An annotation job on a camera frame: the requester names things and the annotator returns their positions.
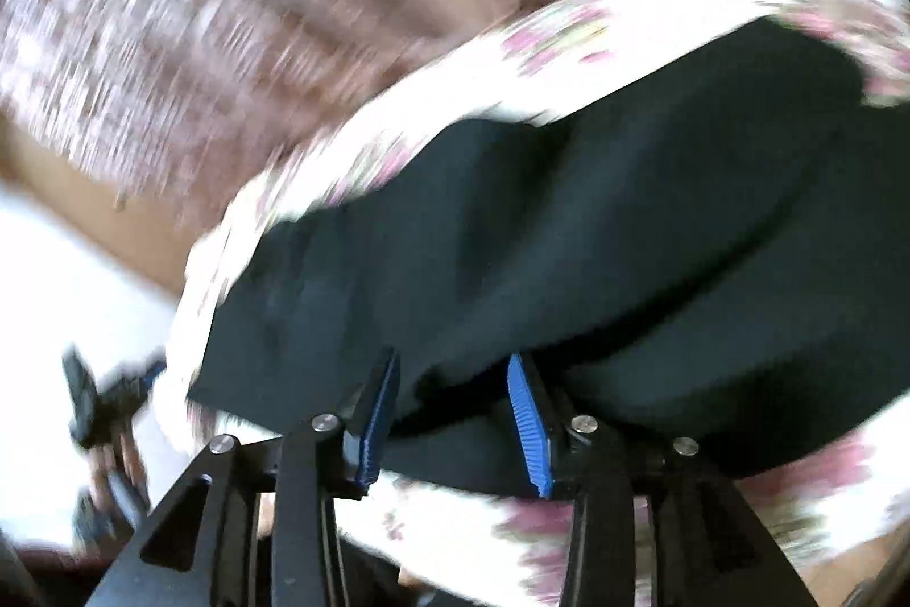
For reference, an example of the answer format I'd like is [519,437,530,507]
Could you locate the black pants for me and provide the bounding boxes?
[186,16,910,498]

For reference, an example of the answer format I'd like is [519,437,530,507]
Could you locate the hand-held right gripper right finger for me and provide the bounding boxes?
[506,353,826,607]

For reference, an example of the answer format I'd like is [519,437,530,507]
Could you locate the floral bed sheet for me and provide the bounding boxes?
[152,0,910,607]

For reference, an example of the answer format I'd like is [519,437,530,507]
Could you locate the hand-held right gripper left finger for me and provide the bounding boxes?
[85,349,401,607]

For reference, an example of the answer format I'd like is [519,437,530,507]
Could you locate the person's left hand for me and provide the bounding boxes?
[89,432,147,512]

